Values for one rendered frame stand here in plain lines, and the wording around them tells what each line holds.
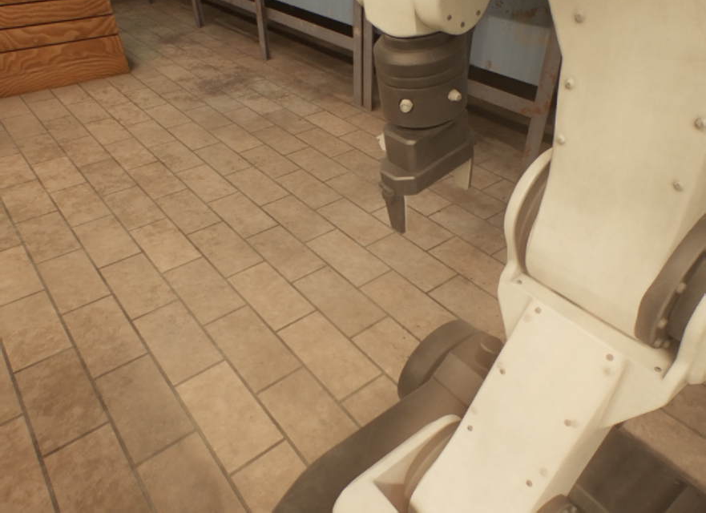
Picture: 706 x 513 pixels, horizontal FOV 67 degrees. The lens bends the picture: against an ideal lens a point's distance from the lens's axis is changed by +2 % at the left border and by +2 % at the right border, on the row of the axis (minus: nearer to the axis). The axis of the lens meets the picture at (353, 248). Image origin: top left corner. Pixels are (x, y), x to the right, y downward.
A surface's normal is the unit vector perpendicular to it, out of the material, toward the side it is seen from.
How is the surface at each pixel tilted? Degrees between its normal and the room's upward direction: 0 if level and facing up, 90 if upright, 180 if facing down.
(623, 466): 0
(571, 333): 60
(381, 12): 101
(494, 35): 90
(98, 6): 90
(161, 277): 0
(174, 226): 0
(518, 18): 90
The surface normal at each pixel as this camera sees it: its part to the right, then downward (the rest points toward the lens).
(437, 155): 0.61, 0.48
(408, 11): -0.78, 0.52
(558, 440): -0.69, -0.07
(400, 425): -0.01, -0.79
